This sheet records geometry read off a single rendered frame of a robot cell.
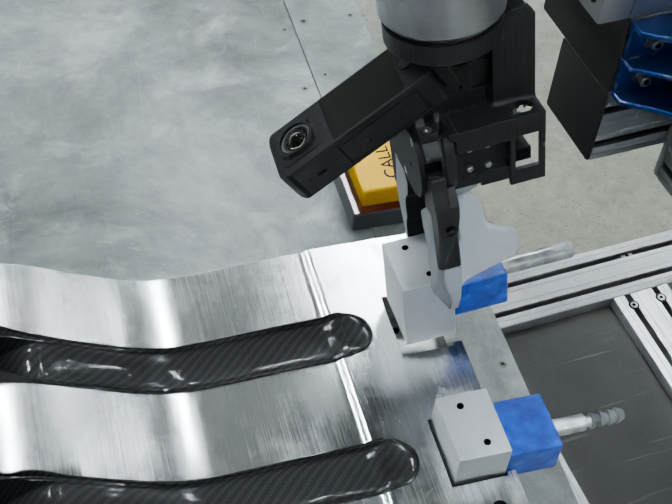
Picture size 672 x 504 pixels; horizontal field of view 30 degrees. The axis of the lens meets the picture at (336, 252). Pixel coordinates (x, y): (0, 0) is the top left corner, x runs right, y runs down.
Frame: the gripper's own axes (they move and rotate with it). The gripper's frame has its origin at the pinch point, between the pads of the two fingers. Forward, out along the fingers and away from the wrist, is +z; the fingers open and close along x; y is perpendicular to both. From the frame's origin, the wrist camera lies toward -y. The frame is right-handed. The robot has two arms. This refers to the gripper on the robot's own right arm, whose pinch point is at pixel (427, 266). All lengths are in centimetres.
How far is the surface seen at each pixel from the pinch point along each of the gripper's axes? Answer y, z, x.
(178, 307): -17.1, 3.0, 5.6
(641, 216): 64, 93, 89
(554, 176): 52, 90, 102
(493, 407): 1.1, 4.3, -9.8
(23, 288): -26.8, -2.6, 5.5
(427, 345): -0.4, 8.2, 0.2
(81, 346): -24.0, 0.0, 1.3
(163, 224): -16.8, 9.2, 22.1
